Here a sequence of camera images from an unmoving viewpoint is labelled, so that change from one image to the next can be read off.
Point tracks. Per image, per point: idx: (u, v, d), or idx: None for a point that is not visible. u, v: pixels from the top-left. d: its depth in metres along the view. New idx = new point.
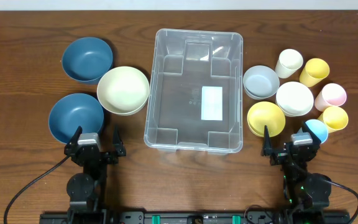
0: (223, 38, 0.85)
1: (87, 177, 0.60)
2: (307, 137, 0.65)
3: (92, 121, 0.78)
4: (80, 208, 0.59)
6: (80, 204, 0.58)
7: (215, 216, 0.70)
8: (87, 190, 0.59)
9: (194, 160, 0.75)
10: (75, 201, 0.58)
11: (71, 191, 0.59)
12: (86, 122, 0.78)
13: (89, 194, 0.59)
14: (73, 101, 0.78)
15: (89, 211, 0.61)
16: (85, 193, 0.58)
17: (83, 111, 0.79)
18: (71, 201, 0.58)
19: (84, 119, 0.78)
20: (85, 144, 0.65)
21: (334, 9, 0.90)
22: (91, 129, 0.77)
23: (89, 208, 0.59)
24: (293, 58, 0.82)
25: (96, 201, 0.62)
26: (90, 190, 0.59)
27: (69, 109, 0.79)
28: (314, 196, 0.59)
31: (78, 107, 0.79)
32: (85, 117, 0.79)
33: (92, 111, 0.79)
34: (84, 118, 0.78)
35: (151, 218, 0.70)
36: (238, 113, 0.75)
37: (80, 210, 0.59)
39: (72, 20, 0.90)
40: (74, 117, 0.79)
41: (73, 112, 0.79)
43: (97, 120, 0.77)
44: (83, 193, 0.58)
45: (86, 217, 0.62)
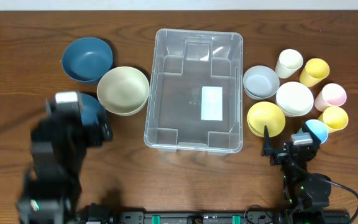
0: (223, 38, 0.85)
1: (64, 127, 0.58)
2: (307, 137, 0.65)
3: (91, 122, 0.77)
4: (43, 160, 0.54)
6: (44, 151, 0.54)
7: (215, 216, 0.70)
8: (56, 133, 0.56)
9: (194, 160, 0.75)
10: (42, 145, 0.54)
11: (40, 133, 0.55)
12: None
13: (59, 144, 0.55)
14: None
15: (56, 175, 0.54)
16: (55, 139, 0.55)
17: None
18: (35, 135, 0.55)
19: None
20: (63, 104, 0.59)
21: (334, 9, 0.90)
22: None
23: (53, 163, 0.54)
24: (293, 58, 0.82)
25: (65, 163, 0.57)
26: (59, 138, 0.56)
27: None
28: (314, 196, 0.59)
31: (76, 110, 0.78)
32: None
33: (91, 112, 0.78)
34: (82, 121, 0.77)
35: (151, 218, 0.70)
36: (238, 113, 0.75)
37: (43, 164, 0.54)
39: (72, 20, 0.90)
40: None
41: None
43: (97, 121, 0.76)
44: (52, 139, 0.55)
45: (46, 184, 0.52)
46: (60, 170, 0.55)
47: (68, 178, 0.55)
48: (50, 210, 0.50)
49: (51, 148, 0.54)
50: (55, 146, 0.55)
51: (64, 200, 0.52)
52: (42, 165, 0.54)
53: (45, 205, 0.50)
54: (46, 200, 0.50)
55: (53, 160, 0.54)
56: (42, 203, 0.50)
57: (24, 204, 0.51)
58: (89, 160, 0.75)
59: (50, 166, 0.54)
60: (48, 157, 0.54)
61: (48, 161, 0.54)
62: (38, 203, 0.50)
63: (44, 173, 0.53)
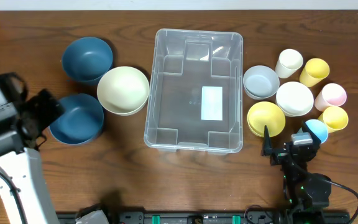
0: (223, 38, 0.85)
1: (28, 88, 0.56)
2: (307, 137, 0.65)
3: (92, 122, 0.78)
4: None
6: None
7: (215, 216, 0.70)
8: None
9: (194, 160, 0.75)
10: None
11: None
12: (86, 122, 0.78)
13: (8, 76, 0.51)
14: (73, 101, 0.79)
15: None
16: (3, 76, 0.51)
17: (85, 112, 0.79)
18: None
19: (84, 120, 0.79)
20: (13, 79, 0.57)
21: (334, 9, 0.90)
22: (91, 129, 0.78)
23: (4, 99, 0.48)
24: (293, 58, 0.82)
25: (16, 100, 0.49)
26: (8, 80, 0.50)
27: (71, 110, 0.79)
28: (314, 196, 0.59)
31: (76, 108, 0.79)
32: (86, 117, 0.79)
33: (92, 112, 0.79)
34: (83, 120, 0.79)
35: (151, 218, 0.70)
36: (238, 113, 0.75)
37: None
39: (72, 20, 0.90)
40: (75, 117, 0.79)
41: (74, 113, 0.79)
43: (97, 121, 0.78)
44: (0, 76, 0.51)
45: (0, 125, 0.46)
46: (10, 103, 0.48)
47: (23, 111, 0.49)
48: (7, 140, 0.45)
49: None
50: None
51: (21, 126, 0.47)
52: None
53: (2, 135, 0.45)
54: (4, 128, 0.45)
55: (2, 101, 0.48)
56: None
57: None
58: (90, 160, 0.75)
59: None
60: None
61: None
62: None
63: None
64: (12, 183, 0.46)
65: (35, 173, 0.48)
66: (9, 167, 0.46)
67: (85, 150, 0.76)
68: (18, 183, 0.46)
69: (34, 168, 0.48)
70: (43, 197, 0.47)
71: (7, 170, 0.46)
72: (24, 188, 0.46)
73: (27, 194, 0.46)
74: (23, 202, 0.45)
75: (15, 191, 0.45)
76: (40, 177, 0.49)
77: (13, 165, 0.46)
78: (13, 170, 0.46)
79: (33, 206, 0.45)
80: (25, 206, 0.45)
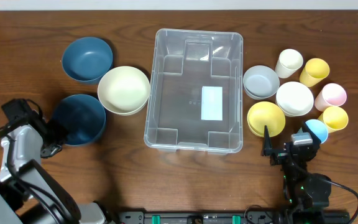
0: (223, 38, 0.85)
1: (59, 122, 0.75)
2: (307, 137, 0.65)
3: (93, 122, 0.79)
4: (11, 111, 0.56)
6: (13, 111, 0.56)
7: (215, 216, 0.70)
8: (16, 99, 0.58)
9: (194, 160, 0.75)
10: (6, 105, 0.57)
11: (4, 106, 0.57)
12: (87, 123, 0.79)
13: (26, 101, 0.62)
14: (71, 104, 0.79)
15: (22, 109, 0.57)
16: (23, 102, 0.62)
17: (85, 112, 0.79)
18: (4, 105, 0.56)
19: (85, 121, 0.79)
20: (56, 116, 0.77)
21: (334, 9, 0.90)
22: (92, 130, 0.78)
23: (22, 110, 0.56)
24: (293, 58, 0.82)
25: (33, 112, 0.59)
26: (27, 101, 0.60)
27: (71, 110, 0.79)
28: (315, 196, 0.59)
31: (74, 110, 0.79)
32: (86, 119, 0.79)
33: (93, 113, 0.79)
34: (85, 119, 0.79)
35: (151, 218, 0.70)
36: (238, 113, 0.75)
37: (16, 116, 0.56)
39: (71, 20, 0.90)
40: (76, 118, 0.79)
41: (76, 114, 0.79)
43: (99, 121, 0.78)
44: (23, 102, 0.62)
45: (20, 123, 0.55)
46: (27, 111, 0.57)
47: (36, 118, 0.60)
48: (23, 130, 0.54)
49: (17, 104, 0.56)
50: (20, 104, 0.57)
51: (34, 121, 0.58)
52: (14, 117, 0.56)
53: (21, 127, 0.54)
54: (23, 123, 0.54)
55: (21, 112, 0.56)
56: (17, 125, 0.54)
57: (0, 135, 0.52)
58: (89, 160, 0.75)
59: (18, 115, 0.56)
60: (17, 112, 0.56)
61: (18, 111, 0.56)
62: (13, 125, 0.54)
63: (16, 119, 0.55)
64: (12, 134, 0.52)
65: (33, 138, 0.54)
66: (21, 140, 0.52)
67: (85, 150, 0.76)
68: (16, 134, 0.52)
69: (33, 132, 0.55)
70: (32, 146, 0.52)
71: (15, 131, 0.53)
72: (20, 136, 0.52)
73: (21, 140, 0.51)
74: (15, 143, 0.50)
75: (12, 139, 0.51)
76: (36, 139, 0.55)
77: (19, 128, 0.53)
78: (18, 132, 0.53)
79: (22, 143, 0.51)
80: (15, 146, 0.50)
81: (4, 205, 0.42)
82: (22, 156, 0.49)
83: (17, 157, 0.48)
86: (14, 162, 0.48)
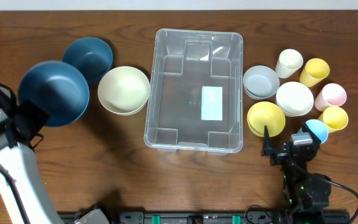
0: (223, 38, 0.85)
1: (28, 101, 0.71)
2: (307, 137, 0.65)
3: (69, 86, 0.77)
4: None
6: None
7: (215, 216, 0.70)
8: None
9: (194, 160, 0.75)
10: None
11: None
12: (65, 90, 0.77)
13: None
14: (35, 76, 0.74)
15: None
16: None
17: (58, 79, 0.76)
18: None
19: (62, 88, 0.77)
20: (23, 97, 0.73)
21: (334, 9, 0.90)
22: (69, 94, 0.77)
23: None
24: (293, 58, 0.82)
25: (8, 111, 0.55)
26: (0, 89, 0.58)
27: (44, 84, 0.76)
28: (314, 196, 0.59)
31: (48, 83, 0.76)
32: (63, 86, 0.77)
33: (65, 78, 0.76)
34: (64, 89, 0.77)
35: (151, 218, 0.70)
36: (238, 113, 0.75)
37: None
39: (71, 20, 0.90)
40: (53, 89, 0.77)
41: (50, 86, 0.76)
43: (73, 83, 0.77)
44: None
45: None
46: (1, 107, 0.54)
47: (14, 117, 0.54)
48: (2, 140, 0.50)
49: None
50: None
51: (12, 128, 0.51)
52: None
53: None
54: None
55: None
56: None
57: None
58: (89, 160, 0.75)
59: None
60: None
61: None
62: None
63: None
64: (7, 174, 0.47)
65: (28, 163, 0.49)
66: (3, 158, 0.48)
67: (85, 150, 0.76)
68: (13, 173, 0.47)
69: (28, 159, 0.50)
70: (37, 183, 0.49)
71: (4, 164, 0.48)
72: (17, 173, 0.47)
73: (20, 178, 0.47)
74: (18, 188, 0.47)
75: (12, 181, 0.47)
76: (33, 167, 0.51)
77: (8, 159, 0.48)
78: (7, 162, 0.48)
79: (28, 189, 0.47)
80: (20, 191, 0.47)
81: None
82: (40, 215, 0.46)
83: (34, 215, 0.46)
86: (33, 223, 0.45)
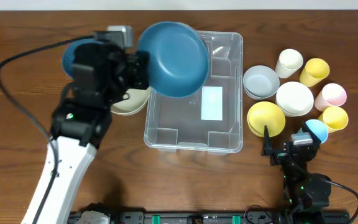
0: (223, 38, 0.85)
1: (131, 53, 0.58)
2: (307, 137, 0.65)
3: (186, 42, 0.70)
4: (84, 76, 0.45)
6: (84, 77, 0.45)
7: (215, 216, 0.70)
8: (100, 56, 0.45)
9: (194, 160, 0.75)
10: (79, 63, 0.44)
11: (79, 53, 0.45)
12: (181, 47, 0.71)
13: (99, 57, 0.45)
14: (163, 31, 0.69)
15: (93, 84, 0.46)
16: (93, 55, 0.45)
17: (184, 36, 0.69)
18: (76, 60, 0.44)
19: (177, 44, 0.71)
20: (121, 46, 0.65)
21: (334, 9, 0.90)
22: (187, 50, 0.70)
23: (93, 88, 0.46)
24: (293, 58, 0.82)
25: (104, 99, 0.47)
26: (102, 66, 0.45)
27: (166, 38, 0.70)
28: (315, 196, 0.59)
31: (162, 49, 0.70)
32: (176, 40, 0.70)
33: (174, 32, 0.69)
34: (184, 46, 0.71)
35: (151, 218, 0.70)
36: (238, 113, 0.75)
37: (84, 87, 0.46)
39: (72, 20, 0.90)
40: (167, 45, 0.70)
41: (166, 42, 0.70)
43: (190, 39, 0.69)
44: (91, 56, 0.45)
45: (80, 117, 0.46)
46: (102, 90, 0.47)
47: (105, 106, 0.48)
48: (80, 129, 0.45)
49: (89, 71, 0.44)
50: (95, 70, 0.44)
51: (95, 125, 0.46)
52: (82, 88, 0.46)
53: (78, 123, 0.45)
54: (82, 122, 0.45)
55: (92, 86, 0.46)
56: (78, 120, 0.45)
57: (57, 115, 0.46)
58: None
59: (88, 88, 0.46)
60: (90, 79, 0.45)
61: (90, 83, 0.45)
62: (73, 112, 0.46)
63: (84, 93, 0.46)
64: (58, 165, 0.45)
65: (81, 168, 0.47)
66: (67, 144, 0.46)
67: None
68: (61, 170, 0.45)
69: (83, 164, 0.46)
70: (69, 197, 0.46)
71: (61, 150, 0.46)
72: (63, 172, 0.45)
73: (61, 180, 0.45)
74: (53, 186, 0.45)
75: (55, 174, 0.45)
76: (82, 172, 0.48)
77: (69, 152, 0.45)
78: (65, 154, 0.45)
79: (58, 195, 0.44)
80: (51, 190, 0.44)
81: None
82: None
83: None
86: None
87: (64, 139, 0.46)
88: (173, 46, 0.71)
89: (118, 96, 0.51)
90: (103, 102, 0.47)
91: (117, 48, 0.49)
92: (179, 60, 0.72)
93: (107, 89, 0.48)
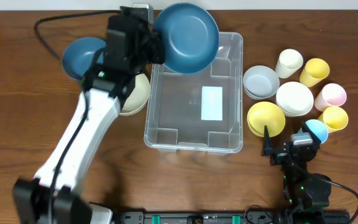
0: (223, 38, 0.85)
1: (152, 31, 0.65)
2: (307, 137, 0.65)
3: (196, 26, 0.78)
4: (115, 42, 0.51)
6: (115, 42, 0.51)
7: (215, 216, 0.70)
8: (131, 26, 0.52)
9: (194, 160, 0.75)
10: (112, 30, 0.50)
11: (112, 22, 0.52)
12: (192, 28, 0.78)
13: (131, 27, 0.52)
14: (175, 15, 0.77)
15: (123, 49, 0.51)
16: (126, 25, 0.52)
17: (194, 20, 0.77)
18: (109, 27, 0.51)
19: (188, 25, 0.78)
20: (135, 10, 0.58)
21: (334, 9, 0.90)
22: (196, 32, 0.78)
23: (122, 52, 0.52)
24: (293, 58, 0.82)
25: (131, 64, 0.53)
26: (133, 33, 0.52)
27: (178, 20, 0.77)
28: (314, 196, 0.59)
31: (174, 31, 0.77)
32: (190, 23, 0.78)
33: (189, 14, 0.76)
34: (192, 34, 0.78)
35: (151, 218, 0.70)
36: (238, 113, 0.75)
37: (115, 51, 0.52)
39: (72, 20, 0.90)
40: (179, 28, 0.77)
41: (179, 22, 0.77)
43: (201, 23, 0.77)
44: (125, 25, 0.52)
45: (109, 76, 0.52)
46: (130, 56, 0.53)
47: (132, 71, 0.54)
48: (108, 87, 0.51)
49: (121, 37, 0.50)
50: (126, 36, 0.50)
51: (122, 86, 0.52)
52: (113, 53, 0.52)
53: (107, 82, 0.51)
54: (112, 82, 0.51)
55: (122, 51, 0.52)
56: (107, 79, 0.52)
57: (90, 74, 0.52)
58: None
59: (118, 53, 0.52)
60: (119, 45, 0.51)
61: (120, 48, 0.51)
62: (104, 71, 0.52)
63: (113, 56, 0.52)
64: (88, 112, 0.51)
65: (105, 119, 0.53)
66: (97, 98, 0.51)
67: None
68: (91, 116, 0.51)
69: (109, 116, 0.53)
70: (94, 142, 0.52)
71: (91, 100, 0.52)
72: (92, 118, 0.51)
73: (90, 124, 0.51)
74: (82, 129, 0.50)
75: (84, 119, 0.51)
76: (105, 124, 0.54)
77: (99, 102, 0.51)
78: (95, 103, 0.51)
79: (87, 134, 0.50)
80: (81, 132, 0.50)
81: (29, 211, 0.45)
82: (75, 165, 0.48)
83: (72, 162, 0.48)
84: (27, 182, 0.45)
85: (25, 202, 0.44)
86: (64, 167, 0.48)
87: (94, 92, 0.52)
88: (183, 28, 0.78)
89: (142, 63, 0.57)
90: (130, 66, 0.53)
91: (143, 22, 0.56)
92: (189, 41, 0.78)
93: (133, 56, 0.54)
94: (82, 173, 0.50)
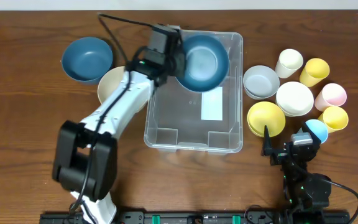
0: (223, 39, 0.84)
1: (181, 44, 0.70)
2: (307, 137, 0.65)
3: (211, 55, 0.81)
4: (158, 40, 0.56)
6: (158, 40, 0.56)
7: (215, 216, 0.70)
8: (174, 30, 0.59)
9: (194, 160, 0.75)
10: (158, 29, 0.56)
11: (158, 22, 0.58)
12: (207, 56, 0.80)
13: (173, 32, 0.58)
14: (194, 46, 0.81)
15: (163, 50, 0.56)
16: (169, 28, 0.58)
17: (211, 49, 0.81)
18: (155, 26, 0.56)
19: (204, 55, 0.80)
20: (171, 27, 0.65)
21: (334, 9, 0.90)
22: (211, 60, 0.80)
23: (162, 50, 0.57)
24: (293, 58, 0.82)
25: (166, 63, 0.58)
26: (174, 35, 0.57)
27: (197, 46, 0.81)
28: (314, 196, 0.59)
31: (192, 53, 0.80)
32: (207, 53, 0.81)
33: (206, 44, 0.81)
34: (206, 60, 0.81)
35: (151, 218, 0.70)
36: (238, 112, 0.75)
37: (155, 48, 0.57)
39: (72, 20, 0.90)
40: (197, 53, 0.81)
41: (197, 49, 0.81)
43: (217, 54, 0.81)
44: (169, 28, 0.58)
45: (146, 66, 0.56)
46: (170, 53, 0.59)
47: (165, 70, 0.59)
48: (146, 74, 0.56)
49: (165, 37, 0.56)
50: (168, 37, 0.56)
51: (157, 77, 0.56)
52: (153, 49, 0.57)
53: (146, 70, 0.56)
54: (153, 69, 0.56)
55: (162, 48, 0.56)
56: (146, 68, 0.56)
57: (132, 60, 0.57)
58: None
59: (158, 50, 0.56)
60: (161, 43, 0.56)
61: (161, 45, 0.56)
62: (145, 61, 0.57)
63: (153, 52, 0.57)
64: (130, 84, 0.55)
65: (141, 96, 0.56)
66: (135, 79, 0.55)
67: None
68: (132, 86, 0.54)
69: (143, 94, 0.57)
70: (129, 111, 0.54)
71: (133, 76, 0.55)
72: (134, 88, 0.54)
73: (132, 92, 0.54)
74: (125, 93, 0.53)
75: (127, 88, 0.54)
76: (137, 101, 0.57)
77: (140, 79, 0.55)
78: (136, 79, 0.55)
79: (127, 101, 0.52)
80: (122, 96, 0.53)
81: (66, 152, 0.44)
82: (116, 119, 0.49)
83: (114, 116, 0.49)
84: (71, 124, 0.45)
85: (67, 142, 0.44)
86: (107, 118, 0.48)
87: (135, 73, 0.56)
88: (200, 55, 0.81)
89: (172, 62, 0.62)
90: (165, 65, 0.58)
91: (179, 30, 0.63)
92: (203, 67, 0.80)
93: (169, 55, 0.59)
94: (119, 129, 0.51)
